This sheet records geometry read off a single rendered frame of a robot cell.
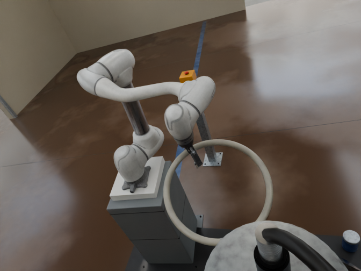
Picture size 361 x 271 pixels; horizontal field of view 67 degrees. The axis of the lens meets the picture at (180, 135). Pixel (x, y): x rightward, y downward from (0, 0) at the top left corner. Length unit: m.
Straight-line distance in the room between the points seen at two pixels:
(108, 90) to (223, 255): 0.98
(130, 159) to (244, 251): 1.30
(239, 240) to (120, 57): 1.16
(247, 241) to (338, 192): 2.22
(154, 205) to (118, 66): 0.88
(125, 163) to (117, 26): 6.43
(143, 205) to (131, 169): 0.25
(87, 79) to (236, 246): 1.10
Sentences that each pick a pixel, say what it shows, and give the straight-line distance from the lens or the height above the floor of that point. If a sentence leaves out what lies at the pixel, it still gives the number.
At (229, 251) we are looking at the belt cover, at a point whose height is 1.67.
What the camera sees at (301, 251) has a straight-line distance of 0.28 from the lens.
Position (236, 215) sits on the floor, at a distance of 2.56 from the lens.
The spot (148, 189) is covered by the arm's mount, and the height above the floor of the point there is 0.85.
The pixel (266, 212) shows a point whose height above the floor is 1.11.
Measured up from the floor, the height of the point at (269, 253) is 1.83.
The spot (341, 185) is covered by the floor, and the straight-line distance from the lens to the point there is 2.75.
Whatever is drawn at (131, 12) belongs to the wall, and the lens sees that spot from 7.67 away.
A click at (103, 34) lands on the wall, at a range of 8.14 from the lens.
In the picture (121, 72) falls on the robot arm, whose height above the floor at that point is 1.60.
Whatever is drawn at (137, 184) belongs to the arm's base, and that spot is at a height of 0.87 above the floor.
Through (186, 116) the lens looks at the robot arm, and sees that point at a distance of 1.03.
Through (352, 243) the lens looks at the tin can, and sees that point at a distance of 2.30.
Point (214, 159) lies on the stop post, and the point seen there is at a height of 0.04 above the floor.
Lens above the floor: 2.12
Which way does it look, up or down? 37 degrees down
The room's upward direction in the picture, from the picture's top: 21 degrees counter-clockwise
